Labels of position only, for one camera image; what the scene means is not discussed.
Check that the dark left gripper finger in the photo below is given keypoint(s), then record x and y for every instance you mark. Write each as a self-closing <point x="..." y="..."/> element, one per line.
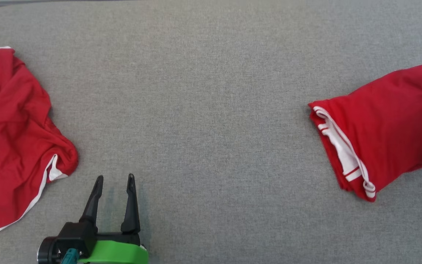
<point x="131" y="209"/>
<point x="93" y="205"/>

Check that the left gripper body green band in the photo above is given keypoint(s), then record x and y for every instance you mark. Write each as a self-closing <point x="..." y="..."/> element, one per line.
<point x="119" y="253"/>

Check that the red jersey with white sleeves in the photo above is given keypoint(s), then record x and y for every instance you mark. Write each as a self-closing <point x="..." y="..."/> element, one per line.
<point x="383" y="128"/>

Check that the red and white garment pile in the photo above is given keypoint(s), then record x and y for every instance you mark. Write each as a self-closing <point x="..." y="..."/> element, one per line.
<point x="9" y="139"/>

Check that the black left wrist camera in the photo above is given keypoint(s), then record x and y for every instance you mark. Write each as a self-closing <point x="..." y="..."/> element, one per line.
<point x="73" y="240"/>

